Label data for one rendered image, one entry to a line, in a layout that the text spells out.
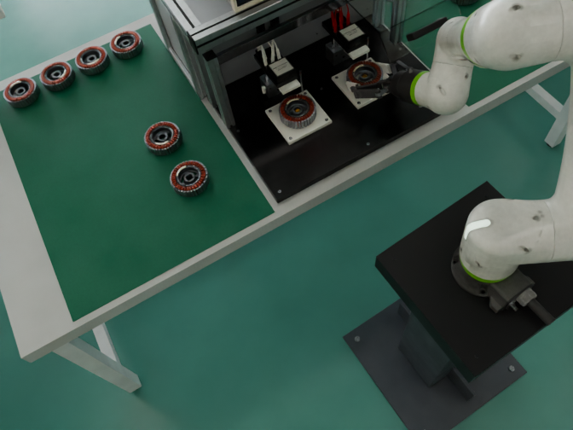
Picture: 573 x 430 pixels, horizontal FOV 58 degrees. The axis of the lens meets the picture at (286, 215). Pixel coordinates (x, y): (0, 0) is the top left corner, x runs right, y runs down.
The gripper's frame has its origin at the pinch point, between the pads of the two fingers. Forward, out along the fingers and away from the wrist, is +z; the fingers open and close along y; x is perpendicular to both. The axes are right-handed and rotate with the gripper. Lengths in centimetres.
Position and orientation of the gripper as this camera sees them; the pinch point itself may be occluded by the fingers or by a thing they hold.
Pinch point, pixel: (365, 76)
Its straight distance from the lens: 168.5
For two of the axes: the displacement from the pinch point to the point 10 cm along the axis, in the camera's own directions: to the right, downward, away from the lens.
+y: 7.9, -5.6, 2.3
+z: -4.8, -3.4, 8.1
